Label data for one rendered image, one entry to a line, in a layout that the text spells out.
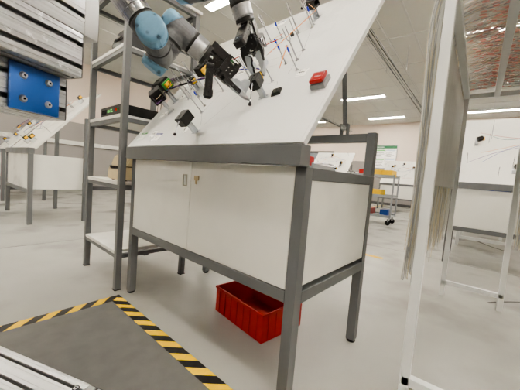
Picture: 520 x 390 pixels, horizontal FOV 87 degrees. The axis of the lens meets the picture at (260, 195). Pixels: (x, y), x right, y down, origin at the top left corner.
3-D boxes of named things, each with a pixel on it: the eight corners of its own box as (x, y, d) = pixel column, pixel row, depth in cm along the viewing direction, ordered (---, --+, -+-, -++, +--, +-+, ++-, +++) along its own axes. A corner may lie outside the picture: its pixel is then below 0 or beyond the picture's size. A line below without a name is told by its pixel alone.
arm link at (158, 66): (133, 51, 78) (155, 20, 78) (142, 66, 89) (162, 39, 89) (157, 69, 79) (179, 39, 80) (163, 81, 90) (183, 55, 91)
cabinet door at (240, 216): (282, 290, 87) (294, 166, 84) (185, 249, 122) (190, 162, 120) (287, 288, 89) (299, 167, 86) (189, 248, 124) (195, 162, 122)
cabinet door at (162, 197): (186, 249, 123) (191, 162, 120) (131, 227, 159) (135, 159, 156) (189, 248, 125) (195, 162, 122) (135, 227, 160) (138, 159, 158)
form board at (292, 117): (130, 148, 157) (128, 145, 156) (220, 46, 198) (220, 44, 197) (306, 146, 80) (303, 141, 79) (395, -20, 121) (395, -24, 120)
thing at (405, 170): (416, 213, 837) (422, 159, 825) (376, 208, 910) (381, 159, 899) (420, 212, 893) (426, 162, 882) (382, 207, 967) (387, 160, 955)
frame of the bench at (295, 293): (283, 415, 87) (306, 166, 82) (125, 291, 164) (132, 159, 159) (356, 340, 133) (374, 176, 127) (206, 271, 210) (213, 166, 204)
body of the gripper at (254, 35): (268, 48, 109) (258, 15, 105) (258, 49, 102) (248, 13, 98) (252, 55, 113) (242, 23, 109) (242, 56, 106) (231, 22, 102)
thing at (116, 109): (121, 114, 161) (122, 102, 161) (100, 118, 185) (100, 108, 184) (172, 124, 186) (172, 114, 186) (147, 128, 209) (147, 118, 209)
